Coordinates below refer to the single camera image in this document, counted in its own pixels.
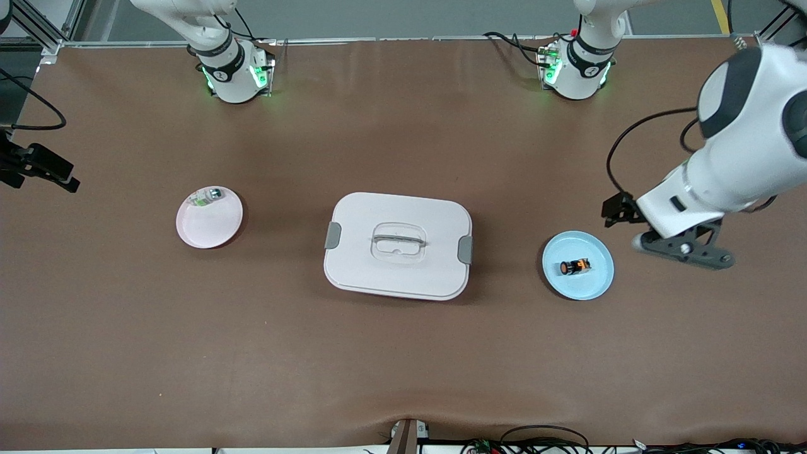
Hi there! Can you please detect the black cable bundle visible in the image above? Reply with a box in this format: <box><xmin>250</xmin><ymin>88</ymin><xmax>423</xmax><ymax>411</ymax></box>
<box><xmin>630</xmin><ymin>437</ymin><xmax>807</xmax><ymax>454</ymax></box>

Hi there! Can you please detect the aluminium frame corner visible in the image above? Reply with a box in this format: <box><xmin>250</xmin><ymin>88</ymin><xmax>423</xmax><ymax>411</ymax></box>
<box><xmin>731</xmin><ymin>0</ymin><xmax>807</xmax><ymax>51</ymax></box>
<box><xmin>0</xmin><ymin>0</ymin><xmax>86</xmax><ymax>59</ymax></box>

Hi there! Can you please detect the white lidded storage box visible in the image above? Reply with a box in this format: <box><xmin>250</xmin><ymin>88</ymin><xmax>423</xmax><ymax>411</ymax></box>
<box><xmin>323</xmin><ymin>192</ymin><xmax>473</xmax><ymax>301</ymax></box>

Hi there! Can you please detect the aluminium table edge rail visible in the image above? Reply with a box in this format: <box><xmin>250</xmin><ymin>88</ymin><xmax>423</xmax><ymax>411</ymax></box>
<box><xmin>60</xmin><ymin>35</ymin><xmax>760</xmax><ymax>50</ymax></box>

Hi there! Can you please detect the pale pink round plate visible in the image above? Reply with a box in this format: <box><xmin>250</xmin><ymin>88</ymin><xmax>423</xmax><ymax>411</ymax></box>
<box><xmin>175</xmin><ymin>185</ymin><xmax>244</xmax><ymax>250</ymax></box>

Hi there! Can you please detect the brown table cover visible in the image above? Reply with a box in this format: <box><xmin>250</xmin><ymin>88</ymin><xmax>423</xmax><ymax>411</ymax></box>
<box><xmin>0</xmin><ymin>38</ymin><xmax>807</xmax><ymax>451</ymax></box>

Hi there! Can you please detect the light blue round plate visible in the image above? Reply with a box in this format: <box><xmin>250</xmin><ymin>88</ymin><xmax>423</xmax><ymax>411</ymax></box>
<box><xmin>542</xmin><ymin>230</ymin><xmax>615</xmax><ymax>301</ymax></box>

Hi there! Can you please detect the grey metal bracket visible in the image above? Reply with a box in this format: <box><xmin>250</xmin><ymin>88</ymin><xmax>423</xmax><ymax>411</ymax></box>
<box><xmin>388</xmin><ymin>418</ymin><xmax>431</xmax><ymax>454</ymax></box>

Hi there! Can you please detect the black looped cable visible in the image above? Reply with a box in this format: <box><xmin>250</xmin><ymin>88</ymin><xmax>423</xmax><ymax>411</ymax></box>
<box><xmin>500</xmin><ymin>425</ymin><xmax>590</xmax><ymax>454</ymax></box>

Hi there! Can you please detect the orange push button switch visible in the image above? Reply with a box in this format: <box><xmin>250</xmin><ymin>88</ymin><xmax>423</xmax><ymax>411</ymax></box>
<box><xmin>558</xmin><ymin>257</ymin><xmax>593</xmax><ymax>278</ymax></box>

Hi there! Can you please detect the black base cable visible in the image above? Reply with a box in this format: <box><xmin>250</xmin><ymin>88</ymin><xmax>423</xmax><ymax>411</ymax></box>
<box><xmin>484</xmin><ymin>32</ymin><xmax>555</xmax><ymax>67</ymax></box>

